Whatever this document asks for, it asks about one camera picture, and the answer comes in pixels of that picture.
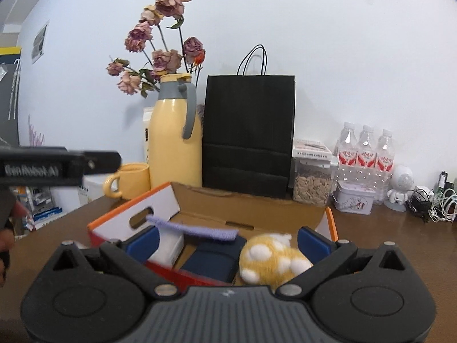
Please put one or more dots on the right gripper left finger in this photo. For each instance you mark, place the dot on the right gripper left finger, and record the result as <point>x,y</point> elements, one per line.
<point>142,245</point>

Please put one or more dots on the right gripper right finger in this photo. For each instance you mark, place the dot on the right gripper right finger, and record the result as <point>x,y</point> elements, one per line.
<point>313,245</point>

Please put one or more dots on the water bottle right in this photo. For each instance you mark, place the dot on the water bottle right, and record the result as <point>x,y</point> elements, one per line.
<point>384,164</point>

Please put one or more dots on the water bottle left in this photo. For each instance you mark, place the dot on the water bottle left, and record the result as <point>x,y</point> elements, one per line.
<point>346,146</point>

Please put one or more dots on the white milk carton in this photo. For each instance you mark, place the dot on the white milk carton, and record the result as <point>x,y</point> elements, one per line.
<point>147,113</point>

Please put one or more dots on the clear nut container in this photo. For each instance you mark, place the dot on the clear nut container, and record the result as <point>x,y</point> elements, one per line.
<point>314,171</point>

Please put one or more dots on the dark blue fabric item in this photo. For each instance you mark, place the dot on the dark blue fabric item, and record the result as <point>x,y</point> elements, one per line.
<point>216,260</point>

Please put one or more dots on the person's left hand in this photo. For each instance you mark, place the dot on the person's left hand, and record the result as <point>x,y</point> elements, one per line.
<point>10,208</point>

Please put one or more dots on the water bottle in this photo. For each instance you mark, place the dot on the water bottle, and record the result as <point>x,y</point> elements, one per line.
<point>346,146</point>
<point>384,164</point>
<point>366,155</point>

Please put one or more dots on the water bottle middle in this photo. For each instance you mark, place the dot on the water bottle middle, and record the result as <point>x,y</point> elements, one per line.
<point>366,155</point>

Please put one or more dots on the white box in carton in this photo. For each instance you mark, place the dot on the white box in carton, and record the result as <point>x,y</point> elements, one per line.
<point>171,244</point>

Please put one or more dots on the yellow thermos jug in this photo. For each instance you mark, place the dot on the yellow thermos jug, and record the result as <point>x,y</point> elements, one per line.
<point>175,134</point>

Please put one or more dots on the red orange cardboard box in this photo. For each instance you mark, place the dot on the red orange cardboard box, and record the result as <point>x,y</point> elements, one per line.
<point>249,215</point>

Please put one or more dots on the yellow mug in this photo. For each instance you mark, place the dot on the yellow mug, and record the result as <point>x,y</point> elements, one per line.
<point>128,182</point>

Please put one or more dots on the yellow white plush toy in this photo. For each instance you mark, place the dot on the yellow white plush toy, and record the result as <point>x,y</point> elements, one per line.
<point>270,260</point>

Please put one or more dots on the black paper bag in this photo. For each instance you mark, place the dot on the black paper bag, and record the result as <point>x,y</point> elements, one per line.
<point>248,131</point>

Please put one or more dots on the dried pink rose bouquet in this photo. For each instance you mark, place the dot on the dried pink rose bouquet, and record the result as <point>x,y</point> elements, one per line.
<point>158,36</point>

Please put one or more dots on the white printed tin box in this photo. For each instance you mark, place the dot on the white printed tin box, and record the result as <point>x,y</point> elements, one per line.
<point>353,198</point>

